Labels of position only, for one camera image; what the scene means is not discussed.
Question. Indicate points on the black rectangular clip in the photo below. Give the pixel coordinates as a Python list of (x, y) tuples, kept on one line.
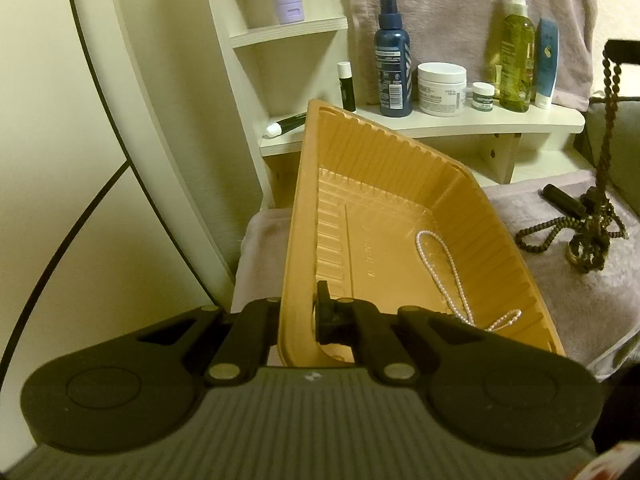
[(565, 203)]

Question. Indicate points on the black tube with white cap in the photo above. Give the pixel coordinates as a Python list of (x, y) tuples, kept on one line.
[(284, 125)]

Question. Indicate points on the black white lip balm stick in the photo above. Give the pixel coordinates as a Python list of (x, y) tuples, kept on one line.
[(344, 70)]

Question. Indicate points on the dark blue spray bottle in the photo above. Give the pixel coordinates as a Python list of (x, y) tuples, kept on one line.
[(393, 62)]

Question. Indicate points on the grey cushion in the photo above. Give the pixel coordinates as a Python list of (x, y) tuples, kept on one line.
[(624, 170)]

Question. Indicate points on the small green-label jar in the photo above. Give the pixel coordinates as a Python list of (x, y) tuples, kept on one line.
[(483, 95)]

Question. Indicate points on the white cream jar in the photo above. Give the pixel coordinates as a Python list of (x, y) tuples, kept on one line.
[(442, 88)]

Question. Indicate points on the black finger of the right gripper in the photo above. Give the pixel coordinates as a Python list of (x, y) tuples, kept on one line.
[(622, 51)]

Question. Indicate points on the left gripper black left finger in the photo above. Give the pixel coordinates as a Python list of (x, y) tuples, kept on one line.
[(136, 389)]

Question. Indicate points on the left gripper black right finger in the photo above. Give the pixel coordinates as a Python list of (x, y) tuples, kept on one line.
[(486, 389)]

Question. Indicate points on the green oil spray bottle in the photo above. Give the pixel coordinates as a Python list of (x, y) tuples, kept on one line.
[(517, 58)]

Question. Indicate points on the blue and white tube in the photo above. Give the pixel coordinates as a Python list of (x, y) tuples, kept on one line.
[(548, 43)]

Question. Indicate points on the hanging lilac towel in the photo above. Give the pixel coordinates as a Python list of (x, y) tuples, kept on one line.
[(469, 32)]

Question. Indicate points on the orange plastic tray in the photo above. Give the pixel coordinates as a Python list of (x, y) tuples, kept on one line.
[(383, 218)]

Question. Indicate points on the lilac plush table cloth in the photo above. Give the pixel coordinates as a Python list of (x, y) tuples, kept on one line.
[(596, 314)]

